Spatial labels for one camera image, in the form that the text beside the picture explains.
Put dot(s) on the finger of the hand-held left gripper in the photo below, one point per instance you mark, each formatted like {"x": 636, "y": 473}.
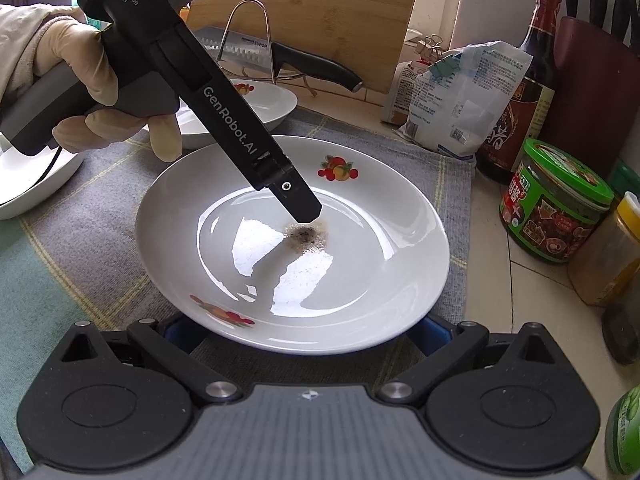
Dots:
{"x": 300, "y": 200}

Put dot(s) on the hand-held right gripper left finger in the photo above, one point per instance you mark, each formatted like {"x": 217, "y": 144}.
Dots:
{"x": 177, "y": 335}

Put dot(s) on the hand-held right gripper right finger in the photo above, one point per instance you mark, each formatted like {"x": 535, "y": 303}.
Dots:
{"x": 427, "y": 335}

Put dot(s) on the stained white fruit print plate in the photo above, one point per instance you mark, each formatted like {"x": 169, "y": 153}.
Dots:
{"x": 360, "y": 260}

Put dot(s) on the white ceramic bowl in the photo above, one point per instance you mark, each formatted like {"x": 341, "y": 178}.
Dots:
{"x": 30, "y": 185}

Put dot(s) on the person's left hand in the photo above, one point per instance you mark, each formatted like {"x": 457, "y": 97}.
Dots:
{"x": 87, "y": 60}

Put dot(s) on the grey plaid cloth mat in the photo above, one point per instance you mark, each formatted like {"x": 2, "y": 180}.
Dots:
{"x": 100, "y": 260}

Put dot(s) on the white bag with red print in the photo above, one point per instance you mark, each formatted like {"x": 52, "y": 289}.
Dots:
{"x": 400, "y": 95}

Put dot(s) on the green lid sauce jar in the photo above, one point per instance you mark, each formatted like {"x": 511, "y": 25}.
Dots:
{"x": 550, "y": 210}

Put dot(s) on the bamboo cutting board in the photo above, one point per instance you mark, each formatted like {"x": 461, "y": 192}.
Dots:
{"x": 325, "y": 5}

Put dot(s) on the white plastic bag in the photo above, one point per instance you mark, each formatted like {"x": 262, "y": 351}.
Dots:
{"x": 465, "y": 105}

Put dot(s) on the yellow lid jar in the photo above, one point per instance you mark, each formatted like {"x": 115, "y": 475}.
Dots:
{"x": 605, "y": 255}

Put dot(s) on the teal binder clip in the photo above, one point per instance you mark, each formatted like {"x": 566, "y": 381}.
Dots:
{"x": 447, "y": 66}

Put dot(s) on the green label bottle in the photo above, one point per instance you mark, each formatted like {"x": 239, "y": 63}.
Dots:
{"x": 627, "y": 435}

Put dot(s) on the dark soy sauce bottle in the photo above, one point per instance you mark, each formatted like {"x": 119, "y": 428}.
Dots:
{"x": 530, "y": 105}

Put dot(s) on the green cap container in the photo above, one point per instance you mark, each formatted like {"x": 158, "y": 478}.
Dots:
{"x": 625, "y": 177}

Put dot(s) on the dark red knife block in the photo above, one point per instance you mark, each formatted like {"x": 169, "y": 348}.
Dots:
{"x": 595, "y": 100}

